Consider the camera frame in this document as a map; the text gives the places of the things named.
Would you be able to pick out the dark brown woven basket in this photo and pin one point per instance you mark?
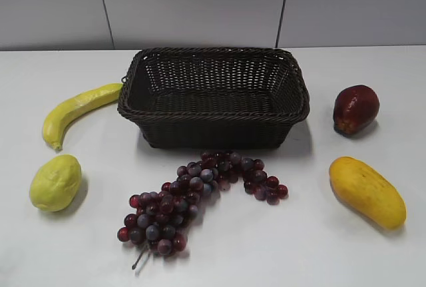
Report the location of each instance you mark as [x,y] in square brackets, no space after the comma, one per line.
[214,97]

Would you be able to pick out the purple plastic grape bunch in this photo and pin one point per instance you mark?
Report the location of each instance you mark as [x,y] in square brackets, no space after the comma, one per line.
[158,220]

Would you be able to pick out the yellow plastic banana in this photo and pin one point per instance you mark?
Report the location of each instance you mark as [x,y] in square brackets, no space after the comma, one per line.
[57,121]

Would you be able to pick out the yellow plastic mango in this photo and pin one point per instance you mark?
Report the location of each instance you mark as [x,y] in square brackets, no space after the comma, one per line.
[363,189]

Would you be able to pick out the yellow-green plastic lemon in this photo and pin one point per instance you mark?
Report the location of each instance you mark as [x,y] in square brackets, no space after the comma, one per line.
[56,183]

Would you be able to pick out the dark red plastic fruit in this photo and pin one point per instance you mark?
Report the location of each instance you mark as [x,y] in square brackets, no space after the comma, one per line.
[355,108]

